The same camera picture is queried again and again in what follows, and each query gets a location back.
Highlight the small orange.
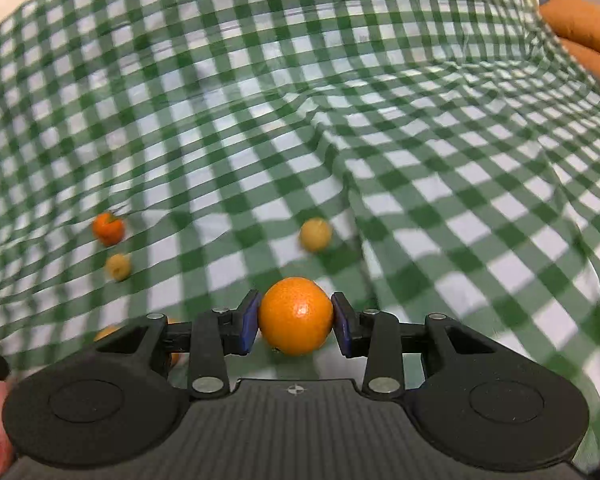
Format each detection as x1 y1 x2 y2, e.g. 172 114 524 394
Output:
94 317 182 367
258 277 335 357

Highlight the yellow longan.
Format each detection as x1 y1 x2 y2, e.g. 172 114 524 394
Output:
105 253 132 282
299 217 333 253

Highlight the orange cushion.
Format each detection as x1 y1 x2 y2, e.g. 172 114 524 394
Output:
539 0 600 63
560 39 600 98

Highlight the green checked tablecloth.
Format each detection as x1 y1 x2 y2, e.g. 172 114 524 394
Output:
0 0 600 411

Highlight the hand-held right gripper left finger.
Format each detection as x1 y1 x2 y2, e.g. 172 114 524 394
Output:
94 289 263 400

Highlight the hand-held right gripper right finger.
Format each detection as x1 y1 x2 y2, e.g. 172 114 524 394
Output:
331 291 511 397

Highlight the mandarin with leaf and twig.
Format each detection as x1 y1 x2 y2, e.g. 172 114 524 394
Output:
92 206 148 247

